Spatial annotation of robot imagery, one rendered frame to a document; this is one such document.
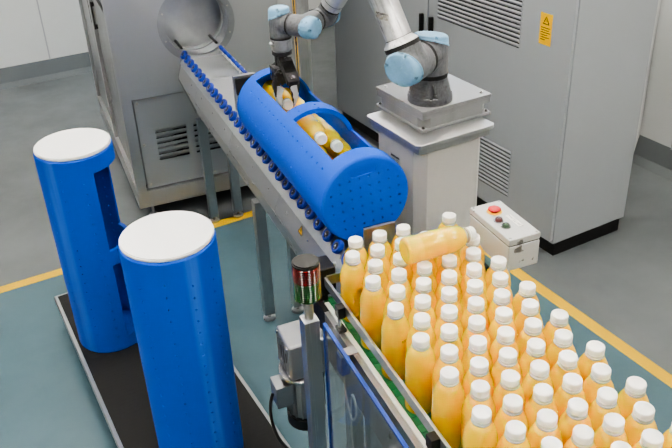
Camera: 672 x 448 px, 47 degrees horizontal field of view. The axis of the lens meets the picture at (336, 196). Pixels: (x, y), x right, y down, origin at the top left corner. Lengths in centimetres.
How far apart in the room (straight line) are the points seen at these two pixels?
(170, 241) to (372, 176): 62
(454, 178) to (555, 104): 118
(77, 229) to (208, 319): 86
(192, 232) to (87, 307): 103
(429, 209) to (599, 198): 165
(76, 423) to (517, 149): 240
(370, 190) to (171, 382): 85
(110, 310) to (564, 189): 218
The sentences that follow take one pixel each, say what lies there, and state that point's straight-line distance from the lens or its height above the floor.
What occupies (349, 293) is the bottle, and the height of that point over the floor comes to 100.
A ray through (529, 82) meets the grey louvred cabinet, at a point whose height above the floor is 87.
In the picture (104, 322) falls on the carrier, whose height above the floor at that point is 31.
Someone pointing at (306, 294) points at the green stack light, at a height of 119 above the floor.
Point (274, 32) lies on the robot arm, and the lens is 274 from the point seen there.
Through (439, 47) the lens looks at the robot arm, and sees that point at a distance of 255.
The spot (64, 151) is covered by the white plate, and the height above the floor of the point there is 104.
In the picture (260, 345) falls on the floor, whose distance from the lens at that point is 351.
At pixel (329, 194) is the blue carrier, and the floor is 114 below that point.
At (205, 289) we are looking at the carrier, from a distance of 232.
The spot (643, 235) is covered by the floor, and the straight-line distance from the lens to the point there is 441.
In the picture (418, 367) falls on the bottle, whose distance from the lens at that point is 178.
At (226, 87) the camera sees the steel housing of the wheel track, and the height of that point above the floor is 93.
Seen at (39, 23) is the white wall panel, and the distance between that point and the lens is 704.
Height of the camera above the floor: 221
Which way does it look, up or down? 29 degrees down
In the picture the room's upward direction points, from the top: 3 degrees counter-clockwise
